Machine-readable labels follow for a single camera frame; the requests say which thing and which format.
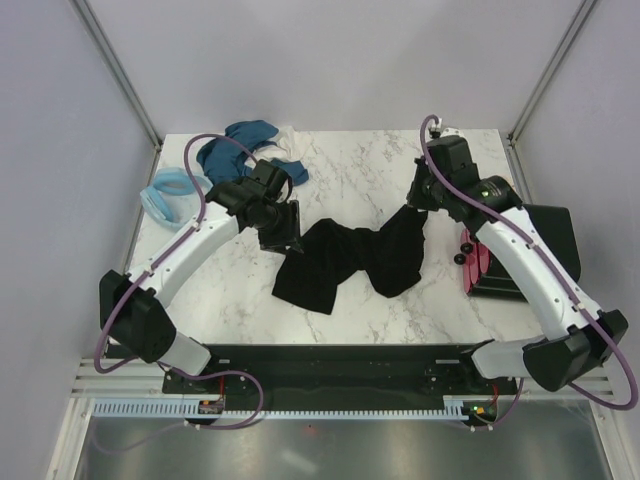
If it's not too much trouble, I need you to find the white slotted cable duct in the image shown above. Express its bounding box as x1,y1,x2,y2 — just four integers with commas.
91,396,472,421

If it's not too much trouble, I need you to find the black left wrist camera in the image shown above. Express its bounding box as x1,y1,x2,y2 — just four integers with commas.
248,160,293,203

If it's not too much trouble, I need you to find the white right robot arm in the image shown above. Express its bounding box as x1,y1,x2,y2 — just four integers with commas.
407,156,628,394

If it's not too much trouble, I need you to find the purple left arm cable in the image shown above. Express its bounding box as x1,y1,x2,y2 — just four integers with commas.
94,133,266,454

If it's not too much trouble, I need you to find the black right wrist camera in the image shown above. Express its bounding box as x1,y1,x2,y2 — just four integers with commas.
427,135,480,189

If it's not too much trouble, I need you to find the white t shirt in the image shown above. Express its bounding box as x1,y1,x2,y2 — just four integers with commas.
254,126,313,162

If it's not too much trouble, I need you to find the black t shirt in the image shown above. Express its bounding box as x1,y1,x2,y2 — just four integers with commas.
272,205,428,315

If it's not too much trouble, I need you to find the blue t shirt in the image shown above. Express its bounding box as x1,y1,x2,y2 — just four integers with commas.
196,120,310,186

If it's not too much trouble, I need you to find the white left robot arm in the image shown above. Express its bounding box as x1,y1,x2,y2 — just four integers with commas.
94,179,302,393

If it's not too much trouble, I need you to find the black and pink drawer box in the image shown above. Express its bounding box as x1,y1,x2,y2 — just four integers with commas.
453,203,582,302

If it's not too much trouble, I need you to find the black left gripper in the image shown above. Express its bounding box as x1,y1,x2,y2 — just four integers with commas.
250,199,304,256

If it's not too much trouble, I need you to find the light blue ring toy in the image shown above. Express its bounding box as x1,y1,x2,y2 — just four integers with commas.
139,167,201,232

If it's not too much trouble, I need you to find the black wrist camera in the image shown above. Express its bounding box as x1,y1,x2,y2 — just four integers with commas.
427,135,480,189
248,160,293,203

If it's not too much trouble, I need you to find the aluminium frame rail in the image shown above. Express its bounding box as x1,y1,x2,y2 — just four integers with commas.
69,357,615,400

